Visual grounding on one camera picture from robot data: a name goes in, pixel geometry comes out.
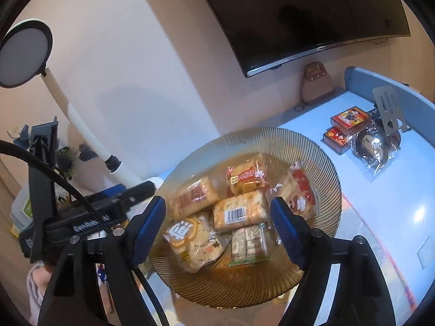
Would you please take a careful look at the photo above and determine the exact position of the green edged text packet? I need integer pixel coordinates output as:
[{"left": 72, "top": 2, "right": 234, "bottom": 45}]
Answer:
[{"left": 228, "top": 223, "right": 272, "bottom": 266}]

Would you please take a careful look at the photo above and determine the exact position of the red label cake packet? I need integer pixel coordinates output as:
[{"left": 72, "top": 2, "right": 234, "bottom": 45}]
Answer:
[{"left": 225, "top": 153, "right": 272, "bottom": 196}]

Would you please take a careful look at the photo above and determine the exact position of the barcode brown pastry packet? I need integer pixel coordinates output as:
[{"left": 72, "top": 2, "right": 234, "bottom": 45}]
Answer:
[{"left": 212, "top": 190, "right": 271, "bottom": 233}]

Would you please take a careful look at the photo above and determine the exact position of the metal phone stand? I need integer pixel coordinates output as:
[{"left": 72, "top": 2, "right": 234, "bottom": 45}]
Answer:
[{"left": 372, "top": 86, "right": 411, "bottom": 137}]

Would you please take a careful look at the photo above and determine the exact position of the clear plastic bag dark item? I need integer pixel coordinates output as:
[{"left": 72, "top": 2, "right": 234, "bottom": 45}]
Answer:
[{"left": 351, "top": 118, "right": 402, "bottom": 181}]

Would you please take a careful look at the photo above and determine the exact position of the amber ribbed glass bowl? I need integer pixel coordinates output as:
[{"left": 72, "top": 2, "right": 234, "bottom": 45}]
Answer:
[{"left": 148, "top": 127, "right": 342, "bottom": 309}]

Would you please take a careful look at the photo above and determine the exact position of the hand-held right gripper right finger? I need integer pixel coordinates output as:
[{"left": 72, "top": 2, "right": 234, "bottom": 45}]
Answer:
[{"left": 269, "top": 196, "right": 397, "bottom": 326}]

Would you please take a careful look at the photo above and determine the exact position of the white desk lamp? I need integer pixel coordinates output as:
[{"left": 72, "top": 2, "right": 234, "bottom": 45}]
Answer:
[{"left": 0, "top": 20, "right": 159, "bottom": 189}]

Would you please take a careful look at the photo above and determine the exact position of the black television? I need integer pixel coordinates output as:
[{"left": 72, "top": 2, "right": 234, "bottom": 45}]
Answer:
[{"left": 188, "top": 0, "right": 412, "bottom": 79}]

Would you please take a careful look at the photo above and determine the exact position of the person's left forearm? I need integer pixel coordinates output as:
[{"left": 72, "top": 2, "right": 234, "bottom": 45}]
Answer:
[{"left": 27, "top": 263, "right": 55, "bottom": 326}]

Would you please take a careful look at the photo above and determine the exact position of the brown wall holder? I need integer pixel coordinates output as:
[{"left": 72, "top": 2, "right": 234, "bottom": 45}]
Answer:
[{"left": 302, "top": 62, "right": 337, "bottom": 104}]

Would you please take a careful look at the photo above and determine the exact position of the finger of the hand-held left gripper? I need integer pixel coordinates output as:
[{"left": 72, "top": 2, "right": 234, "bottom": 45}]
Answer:
[{"left": 86, "top": 181, "right": 157, "bottom": 213}]

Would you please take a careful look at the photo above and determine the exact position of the red print bread packet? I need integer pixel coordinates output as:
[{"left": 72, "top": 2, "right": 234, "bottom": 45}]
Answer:
[{"left": 167, "top": 176, "right": 220, "bottom": 220}]

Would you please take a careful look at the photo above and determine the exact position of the red playing card box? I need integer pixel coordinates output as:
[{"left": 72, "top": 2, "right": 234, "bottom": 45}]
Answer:
[
  {"left": 330, "top": 107, "right": 372, "bottom": 136},
  {"left": 322, "top": 127, "right": 355, "bottom": 155}
]

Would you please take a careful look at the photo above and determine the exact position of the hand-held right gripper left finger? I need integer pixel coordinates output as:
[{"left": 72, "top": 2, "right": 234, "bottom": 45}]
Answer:
[{"left": 37, "top": 196, "right": 167, "bottom": 326}]

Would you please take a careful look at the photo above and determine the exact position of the blue desk side board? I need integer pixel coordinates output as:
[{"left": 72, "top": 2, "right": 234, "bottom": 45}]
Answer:
[{"left": 344, "top": 67, "right": 435, "bottom": 150}]

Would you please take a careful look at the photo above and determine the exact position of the artificial flower bouquet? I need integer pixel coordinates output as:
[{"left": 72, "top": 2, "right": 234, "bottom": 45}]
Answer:
[{"left": 8, "top": 124, "right": 99, "bottom": 180}]

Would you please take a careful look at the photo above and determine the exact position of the orange print round biscuit packet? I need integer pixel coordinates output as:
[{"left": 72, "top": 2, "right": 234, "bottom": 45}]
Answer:
[{"left": 161, "top": 215, "right": 229, "bottom": 273}]

